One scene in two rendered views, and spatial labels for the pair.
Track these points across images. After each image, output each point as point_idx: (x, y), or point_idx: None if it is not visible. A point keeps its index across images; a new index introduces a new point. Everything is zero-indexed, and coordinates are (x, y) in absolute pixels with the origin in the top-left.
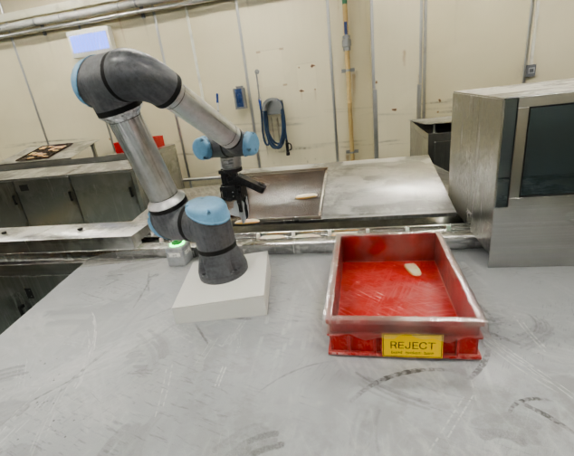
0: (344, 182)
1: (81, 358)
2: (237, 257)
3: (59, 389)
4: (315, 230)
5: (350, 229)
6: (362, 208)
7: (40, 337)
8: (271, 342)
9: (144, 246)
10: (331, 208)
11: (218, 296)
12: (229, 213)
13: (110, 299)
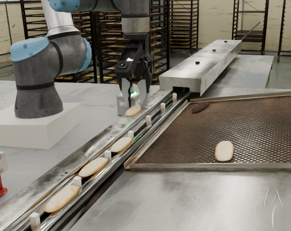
0: None
1: None
2: (19, 100)
3: (1, 98)
4: (103, 171)
5: (68, 203)
6: (118, 216)
7: (62, 90)
8: None
9: (162, 91)
10: (153, 179)
11: (1, 112)
12: (21, 57)
13: (87, 98)
